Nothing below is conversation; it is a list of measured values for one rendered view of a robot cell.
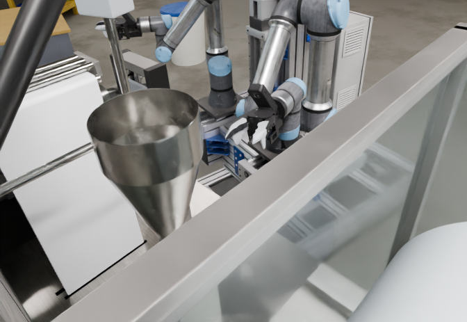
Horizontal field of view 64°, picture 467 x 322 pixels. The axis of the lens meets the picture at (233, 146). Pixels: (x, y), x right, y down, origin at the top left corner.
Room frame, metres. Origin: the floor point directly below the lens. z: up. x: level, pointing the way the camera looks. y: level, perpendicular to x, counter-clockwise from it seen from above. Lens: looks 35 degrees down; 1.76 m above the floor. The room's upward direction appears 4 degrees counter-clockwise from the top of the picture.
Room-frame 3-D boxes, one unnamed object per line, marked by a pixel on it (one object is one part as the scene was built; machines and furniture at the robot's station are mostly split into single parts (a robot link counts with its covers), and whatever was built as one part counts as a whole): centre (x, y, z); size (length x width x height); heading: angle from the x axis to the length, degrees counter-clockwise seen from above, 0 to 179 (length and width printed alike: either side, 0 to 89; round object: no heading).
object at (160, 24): (1.85, 0.32, 1.21); 0.11 x 0.08 x 0.09; 96
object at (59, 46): (4.04, 2.07, 0.35); 1.31 x 0.68 x 0.70; 26
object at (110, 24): (0.58, 0.18, 1.51); 0.02 x 0.02 x 0.20
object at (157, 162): (0.41, 0.11, 1.50); 0.14 x 0.14 x 0.06
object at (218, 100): (1.75, 0.04, 0.87); 0.15 x 0.15 x 0.10
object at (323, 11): (1.25, -0.33, 1.19); 0.15 x 0.12 x 0.55; 57
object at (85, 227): (0.65, 0.41, 1.17); 0.34 x 0.05 x 0.54; 134
